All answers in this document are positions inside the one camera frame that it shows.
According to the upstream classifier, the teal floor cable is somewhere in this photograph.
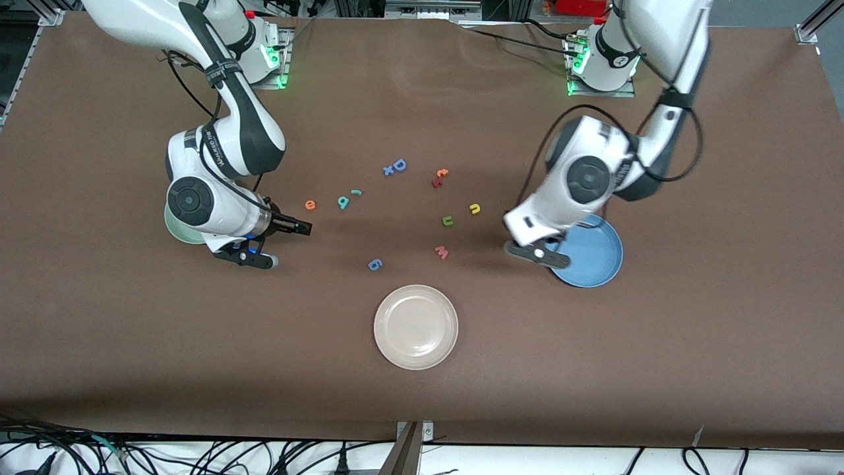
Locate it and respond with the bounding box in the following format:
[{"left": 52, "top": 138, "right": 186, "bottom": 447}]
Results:
[{"left": 89, "top": 433, "right": 129, "bottom": 460}]

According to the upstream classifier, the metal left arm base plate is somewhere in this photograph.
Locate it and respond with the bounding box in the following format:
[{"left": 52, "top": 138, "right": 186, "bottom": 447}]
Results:
[{"left": 566, "top": 32, "right": 638, "bottom": 98}]

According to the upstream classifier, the grey metal bracket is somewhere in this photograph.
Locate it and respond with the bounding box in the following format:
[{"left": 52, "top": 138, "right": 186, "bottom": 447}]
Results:
[{"left": 394, "top": 420, "right": 436, "bottom": 475}]

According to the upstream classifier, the black table cable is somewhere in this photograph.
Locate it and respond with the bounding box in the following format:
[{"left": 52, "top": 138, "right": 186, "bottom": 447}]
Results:
[
  {"left": 460, "top": 26, "right": 576, "bottom": 55},
  {"left": 523, "top": 18, "right": 576, "bottom": 39}
]

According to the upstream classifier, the pale green plate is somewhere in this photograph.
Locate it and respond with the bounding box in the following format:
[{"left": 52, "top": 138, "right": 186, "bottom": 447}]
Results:
[{"left": 164, "top": 201, "right": 208, "bottom": 245}]

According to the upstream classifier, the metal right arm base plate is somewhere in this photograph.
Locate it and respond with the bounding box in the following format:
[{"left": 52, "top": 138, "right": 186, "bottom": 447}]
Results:
[{"left": 249, "top": 28, "right": 292, "bottom": 90}]

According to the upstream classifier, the aluminium frame rail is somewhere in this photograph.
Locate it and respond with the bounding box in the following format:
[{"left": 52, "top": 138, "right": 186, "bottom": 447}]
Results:
[
  {"left": 795, "top": 0, "right": 844, "bottom": 133},
  {"left": 0, "top": 5, "right": 67, "bottom": 129}
]

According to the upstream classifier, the red box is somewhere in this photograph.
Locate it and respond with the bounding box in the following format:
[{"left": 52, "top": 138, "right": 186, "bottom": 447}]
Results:
[{"left": 556, "top": 0, "right": 611, "bottom": 17}]

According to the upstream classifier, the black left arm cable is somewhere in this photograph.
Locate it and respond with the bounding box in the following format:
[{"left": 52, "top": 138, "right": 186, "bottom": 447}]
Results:
[{"left": 518, "top": 102, "right": 705, "bottom": 205}]

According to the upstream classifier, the blue plate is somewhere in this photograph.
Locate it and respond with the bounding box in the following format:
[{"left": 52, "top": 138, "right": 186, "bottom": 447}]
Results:
[{"left": 549, "top": 212, "right": 624, "bottom": 288}]

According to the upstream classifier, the beige plate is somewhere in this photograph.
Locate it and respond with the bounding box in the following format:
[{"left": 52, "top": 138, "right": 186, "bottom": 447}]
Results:
[{"left": 373, "top": 284, "right": 459, "bottom": 371}]

